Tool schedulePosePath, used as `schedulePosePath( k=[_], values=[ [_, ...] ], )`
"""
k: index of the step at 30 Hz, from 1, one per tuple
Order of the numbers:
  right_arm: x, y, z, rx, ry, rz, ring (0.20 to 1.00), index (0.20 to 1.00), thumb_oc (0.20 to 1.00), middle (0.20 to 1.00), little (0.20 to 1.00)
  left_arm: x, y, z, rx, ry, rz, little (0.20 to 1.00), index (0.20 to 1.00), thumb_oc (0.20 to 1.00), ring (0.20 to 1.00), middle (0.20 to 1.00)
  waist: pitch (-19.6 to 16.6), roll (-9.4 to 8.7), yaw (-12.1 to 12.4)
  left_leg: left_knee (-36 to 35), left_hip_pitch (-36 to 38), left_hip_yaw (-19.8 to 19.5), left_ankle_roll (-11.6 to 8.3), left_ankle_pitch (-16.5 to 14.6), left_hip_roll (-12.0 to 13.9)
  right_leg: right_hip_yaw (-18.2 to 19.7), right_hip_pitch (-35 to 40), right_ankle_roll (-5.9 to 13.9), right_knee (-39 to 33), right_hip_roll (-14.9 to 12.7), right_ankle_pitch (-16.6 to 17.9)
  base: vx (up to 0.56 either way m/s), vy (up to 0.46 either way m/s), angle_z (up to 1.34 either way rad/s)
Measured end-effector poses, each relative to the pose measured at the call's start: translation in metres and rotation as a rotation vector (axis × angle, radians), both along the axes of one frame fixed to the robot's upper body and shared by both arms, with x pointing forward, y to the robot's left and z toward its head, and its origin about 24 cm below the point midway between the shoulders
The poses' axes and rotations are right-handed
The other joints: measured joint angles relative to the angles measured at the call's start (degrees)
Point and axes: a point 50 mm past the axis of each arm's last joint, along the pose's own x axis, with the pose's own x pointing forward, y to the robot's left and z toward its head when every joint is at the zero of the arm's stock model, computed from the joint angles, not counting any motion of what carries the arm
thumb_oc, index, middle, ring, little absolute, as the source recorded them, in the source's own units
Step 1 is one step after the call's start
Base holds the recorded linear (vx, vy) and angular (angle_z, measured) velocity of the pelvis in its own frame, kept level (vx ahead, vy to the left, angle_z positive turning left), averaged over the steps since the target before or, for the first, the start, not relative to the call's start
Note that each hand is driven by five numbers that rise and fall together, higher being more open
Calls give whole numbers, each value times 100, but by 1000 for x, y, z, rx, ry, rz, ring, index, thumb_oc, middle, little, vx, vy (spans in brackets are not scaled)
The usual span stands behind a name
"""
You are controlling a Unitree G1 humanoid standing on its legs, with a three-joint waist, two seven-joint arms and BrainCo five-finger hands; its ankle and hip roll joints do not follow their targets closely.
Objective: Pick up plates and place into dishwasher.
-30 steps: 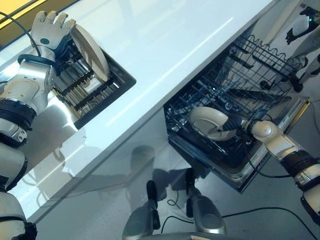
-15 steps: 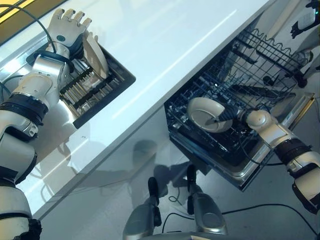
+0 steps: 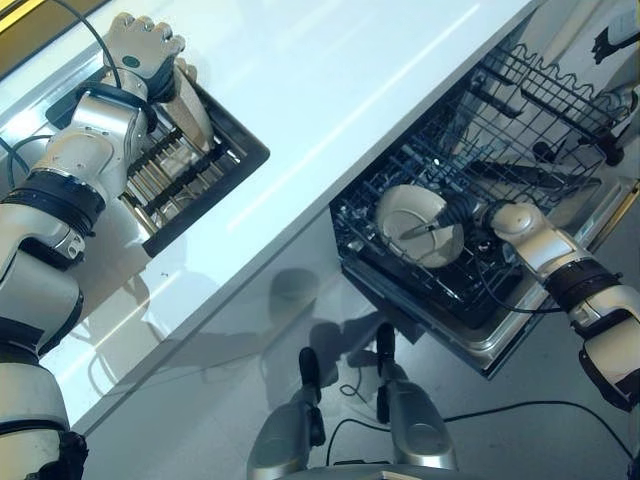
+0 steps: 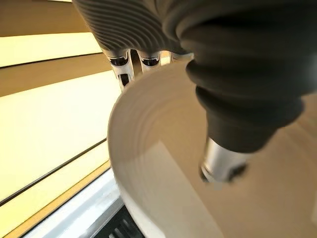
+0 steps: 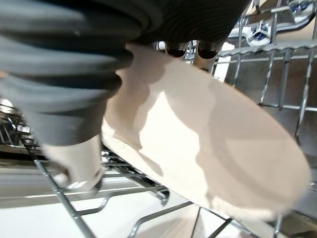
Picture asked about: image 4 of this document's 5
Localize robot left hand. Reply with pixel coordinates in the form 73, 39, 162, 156
72, 0, 317, 184

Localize dark dishwasher rack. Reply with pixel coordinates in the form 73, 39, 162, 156
86, 204, 146, 238

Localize white kitchen cabinet doors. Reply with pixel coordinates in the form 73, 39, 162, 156
0, 0, 122, 238

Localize white ceramic plate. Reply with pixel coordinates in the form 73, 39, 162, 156
106, 58, 317, 238

